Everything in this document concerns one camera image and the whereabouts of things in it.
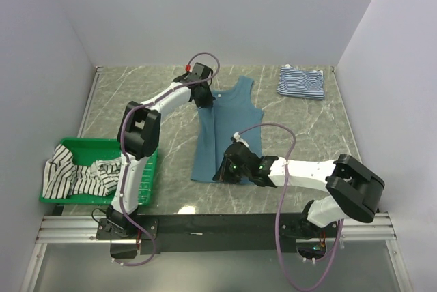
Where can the aluminium rail frame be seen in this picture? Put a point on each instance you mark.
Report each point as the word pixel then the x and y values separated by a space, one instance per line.
pixel 82 230

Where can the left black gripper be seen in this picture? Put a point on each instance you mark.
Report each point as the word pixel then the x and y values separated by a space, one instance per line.
pixel 208 101

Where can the blue white striped tank top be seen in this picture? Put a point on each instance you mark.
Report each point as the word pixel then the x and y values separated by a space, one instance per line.
pixel 298 83

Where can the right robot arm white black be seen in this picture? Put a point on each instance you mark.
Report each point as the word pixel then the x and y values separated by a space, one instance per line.
pixel 353 190

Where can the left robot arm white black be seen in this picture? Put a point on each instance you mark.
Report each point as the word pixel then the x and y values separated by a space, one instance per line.
pixel 139 136

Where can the plain blue tank top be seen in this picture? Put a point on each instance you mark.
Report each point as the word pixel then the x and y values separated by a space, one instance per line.
pixel 232 111

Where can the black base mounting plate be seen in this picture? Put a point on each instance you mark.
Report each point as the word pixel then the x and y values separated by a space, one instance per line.
pixel 208 233

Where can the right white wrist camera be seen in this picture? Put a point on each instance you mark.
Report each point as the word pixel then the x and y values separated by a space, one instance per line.
pixel 236 138

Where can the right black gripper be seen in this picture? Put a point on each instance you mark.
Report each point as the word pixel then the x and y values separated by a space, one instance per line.
pixel 223 176

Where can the black white striped tank top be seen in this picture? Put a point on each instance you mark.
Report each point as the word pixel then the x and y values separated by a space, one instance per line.
pixel 62 177

